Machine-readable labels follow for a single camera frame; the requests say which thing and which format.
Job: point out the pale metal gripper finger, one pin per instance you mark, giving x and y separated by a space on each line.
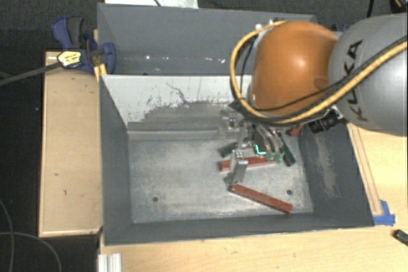
237 168
234 123

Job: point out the red-brown flat block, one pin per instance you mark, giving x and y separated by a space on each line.
261 199
296 129
259 161

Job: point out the dark green flat block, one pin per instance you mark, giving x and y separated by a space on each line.
289 155
228 149

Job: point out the grey metal bin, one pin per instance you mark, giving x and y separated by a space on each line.
178 175

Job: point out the pale wood board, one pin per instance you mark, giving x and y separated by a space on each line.
71 143

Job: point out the black cylinder on white bracket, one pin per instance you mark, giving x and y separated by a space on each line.
323 123

